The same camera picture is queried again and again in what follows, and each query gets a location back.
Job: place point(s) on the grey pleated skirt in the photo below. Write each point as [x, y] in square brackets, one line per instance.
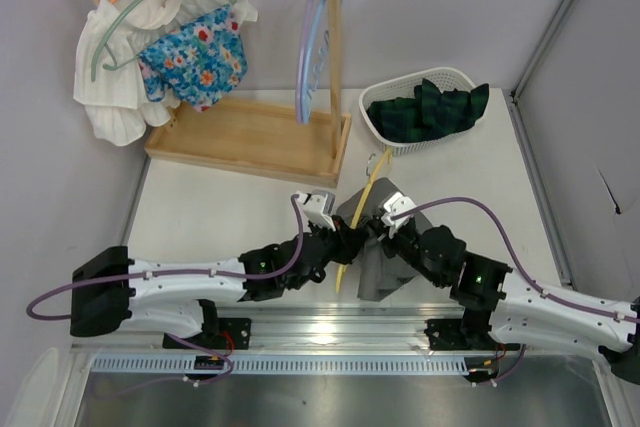
[380, 276]

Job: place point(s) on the purple hanger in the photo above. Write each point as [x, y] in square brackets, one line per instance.
[304, 42]

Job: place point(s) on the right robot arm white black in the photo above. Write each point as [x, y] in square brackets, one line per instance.
[503, 311]

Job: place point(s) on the blue floral garment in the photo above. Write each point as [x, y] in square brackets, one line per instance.
[198, 63]

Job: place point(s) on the dark green plaid garment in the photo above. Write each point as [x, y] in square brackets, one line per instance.
[429, 114]

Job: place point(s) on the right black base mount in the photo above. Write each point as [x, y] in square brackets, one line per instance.
[446, 335]

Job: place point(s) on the white slotted cable duct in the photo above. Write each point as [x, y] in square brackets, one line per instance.
[249, 364]

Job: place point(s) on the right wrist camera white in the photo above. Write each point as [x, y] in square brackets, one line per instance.
[396, 212]

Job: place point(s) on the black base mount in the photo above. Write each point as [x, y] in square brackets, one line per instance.
[446, 335]
[230, 334]

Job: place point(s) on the white perforated plastic basket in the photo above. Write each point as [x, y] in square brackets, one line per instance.
[444, 78]

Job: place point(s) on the white pleated garment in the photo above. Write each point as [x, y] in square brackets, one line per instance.
[117, 105]

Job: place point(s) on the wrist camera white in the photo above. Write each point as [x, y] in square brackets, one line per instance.
[396, 212]
[317, 207]

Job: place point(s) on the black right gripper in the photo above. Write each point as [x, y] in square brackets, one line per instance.
[391, 243]

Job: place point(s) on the light blue hanger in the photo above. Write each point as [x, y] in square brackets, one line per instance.
[316, 57]

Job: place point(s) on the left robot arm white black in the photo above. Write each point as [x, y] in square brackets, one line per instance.
[117, 293]

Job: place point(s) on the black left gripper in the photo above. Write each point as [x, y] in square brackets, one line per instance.
[338, 240]

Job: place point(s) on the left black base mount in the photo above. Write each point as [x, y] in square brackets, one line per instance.
[230, 334]

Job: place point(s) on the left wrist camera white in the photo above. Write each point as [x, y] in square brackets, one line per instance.
[317, 207]

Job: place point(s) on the wooden clothes rack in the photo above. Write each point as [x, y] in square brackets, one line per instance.
[260, 138]

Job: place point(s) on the yellow hanger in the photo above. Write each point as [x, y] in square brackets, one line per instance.
[385, 159]

